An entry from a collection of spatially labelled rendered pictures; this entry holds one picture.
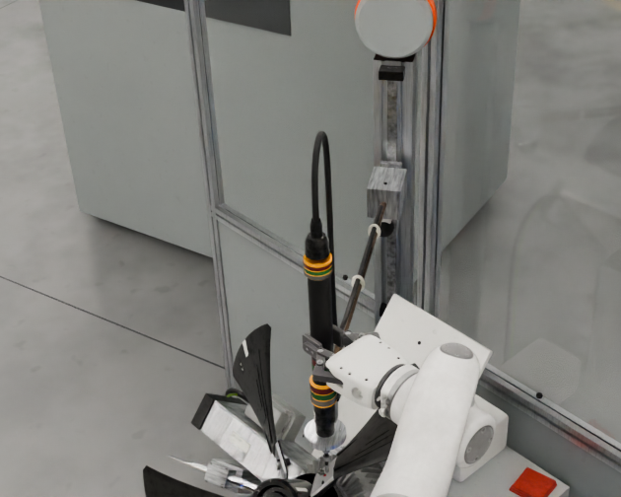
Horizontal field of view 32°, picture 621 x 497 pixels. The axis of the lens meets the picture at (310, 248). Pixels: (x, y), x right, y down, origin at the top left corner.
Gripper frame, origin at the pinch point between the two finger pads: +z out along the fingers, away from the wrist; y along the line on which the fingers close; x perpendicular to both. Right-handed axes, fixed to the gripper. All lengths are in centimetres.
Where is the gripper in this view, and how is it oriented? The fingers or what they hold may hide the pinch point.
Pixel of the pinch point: (322, 340)
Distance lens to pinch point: 169.8
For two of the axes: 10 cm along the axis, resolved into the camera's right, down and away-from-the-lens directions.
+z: -6.8, -4.0, 6.2
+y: 7.4, -4.1, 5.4
